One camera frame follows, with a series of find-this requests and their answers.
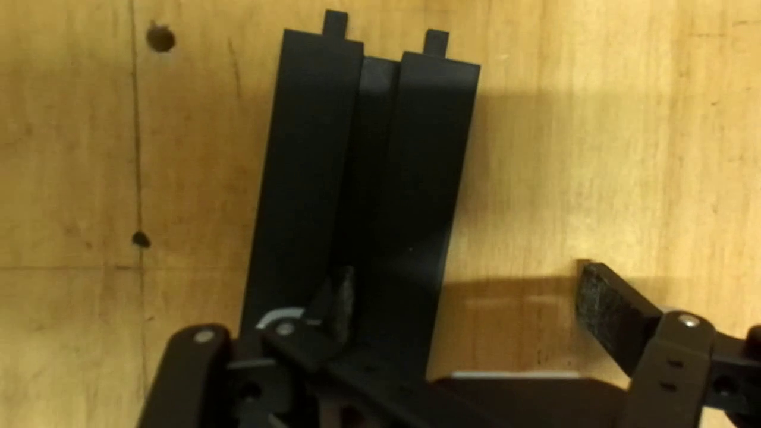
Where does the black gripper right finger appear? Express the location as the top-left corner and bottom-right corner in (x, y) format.
(575, 259), (761, 428)

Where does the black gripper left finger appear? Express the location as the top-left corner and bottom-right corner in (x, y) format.
(138, 264), (435, 428)

